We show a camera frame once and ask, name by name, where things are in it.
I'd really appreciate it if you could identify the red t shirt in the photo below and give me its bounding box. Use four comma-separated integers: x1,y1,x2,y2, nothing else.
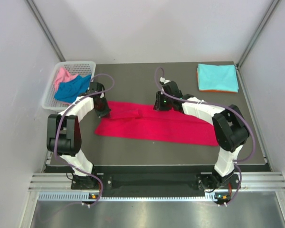
95,101,219,147

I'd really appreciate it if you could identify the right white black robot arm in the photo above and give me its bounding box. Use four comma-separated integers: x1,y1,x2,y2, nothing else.
154,77,250,192

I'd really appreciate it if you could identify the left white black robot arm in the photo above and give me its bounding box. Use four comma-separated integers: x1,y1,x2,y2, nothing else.
47,82,111,189

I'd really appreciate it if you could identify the white perforated plastic basket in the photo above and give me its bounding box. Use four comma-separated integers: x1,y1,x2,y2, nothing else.
41,61,96,112

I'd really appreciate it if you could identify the folded orange t shirt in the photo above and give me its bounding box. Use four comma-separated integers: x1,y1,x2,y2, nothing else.
196,72,238,94

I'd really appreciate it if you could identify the pink t shirt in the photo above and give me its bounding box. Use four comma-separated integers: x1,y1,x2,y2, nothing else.
54,67,78,91

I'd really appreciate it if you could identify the folded light blue t shirt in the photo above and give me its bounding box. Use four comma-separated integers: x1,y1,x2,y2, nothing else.
197,64,239,93

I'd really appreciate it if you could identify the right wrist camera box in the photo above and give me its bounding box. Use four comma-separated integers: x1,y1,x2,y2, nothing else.
159,77,171,86

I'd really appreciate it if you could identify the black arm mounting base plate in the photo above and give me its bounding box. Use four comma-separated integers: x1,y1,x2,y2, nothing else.
71,173,238,195

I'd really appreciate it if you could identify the white slotted cable duct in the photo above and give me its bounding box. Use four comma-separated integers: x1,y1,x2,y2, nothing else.
38,192,228,202

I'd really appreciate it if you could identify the left aluminium frame post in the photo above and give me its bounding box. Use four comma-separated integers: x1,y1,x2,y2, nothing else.
24,0,66,62

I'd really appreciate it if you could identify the aluminium frame post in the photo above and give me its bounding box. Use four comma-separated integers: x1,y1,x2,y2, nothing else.
236,0,281,69
24,0,66,62

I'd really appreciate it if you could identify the right aluminium frame post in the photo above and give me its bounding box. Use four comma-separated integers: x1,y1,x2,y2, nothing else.
236,0,281,69

